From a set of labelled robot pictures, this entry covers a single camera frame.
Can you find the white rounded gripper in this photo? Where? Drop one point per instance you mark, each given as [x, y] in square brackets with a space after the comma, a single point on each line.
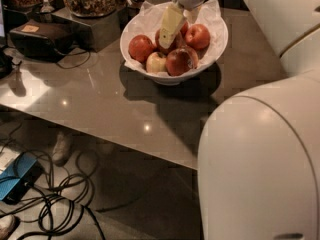
[172, 18]

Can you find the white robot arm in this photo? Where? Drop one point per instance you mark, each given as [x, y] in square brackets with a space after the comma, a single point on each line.
[259, 151]

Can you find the red apple at back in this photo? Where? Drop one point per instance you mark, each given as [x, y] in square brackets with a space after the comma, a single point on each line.
[184, 28]

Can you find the red apple at right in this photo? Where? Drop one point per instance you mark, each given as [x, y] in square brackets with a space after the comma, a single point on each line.
[197, 37]

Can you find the white paper bowl liner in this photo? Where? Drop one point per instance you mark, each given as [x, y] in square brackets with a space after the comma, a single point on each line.
[143, 22]

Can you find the red-yellow apple behind front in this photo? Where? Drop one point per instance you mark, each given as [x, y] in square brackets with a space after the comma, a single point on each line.
[194, 56]

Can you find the red apple front centre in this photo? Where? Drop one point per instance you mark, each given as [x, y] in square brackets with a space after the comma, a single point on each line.
[179, 61]

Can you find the red apple far left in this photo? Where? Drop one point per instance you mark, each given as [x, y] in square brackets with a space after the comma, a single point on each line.
[140, 47]

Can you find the yellow-green apple at front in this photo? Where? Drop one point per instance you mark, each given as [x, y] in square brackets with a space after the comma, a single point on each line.
[156, 63]

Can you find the white ceramic bowl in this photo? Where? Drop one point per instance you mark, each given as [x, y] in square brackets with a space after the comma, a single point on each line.
[173, 78]

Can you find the grey metal stand block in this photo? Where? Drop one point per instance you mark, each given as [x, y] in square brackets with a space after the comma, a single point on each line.
[91, 33]

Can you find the metal scoop in jar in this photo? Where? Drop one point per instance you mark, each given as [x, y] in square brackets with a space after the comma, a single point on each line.
[46, 7]

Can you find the black box with label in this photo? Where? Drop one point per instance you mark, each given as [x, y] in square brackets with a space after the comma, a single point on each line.
[42, 41]

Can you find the white shoe under table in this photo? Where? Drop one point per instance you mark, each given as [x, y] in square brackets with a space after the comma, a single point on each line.
[62, 149]

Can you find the dark object left edge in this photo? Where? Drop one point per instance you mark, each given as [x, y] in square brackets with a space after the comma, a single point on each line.
[5, 63]

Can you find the blue electronics box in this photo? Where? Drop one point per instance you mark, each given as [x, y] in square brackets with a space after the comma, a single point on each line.
[18, 177]

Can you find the white shoe bottom left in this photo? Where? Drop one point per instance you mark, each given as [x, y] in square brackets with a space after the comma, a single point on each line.
[7, 224]

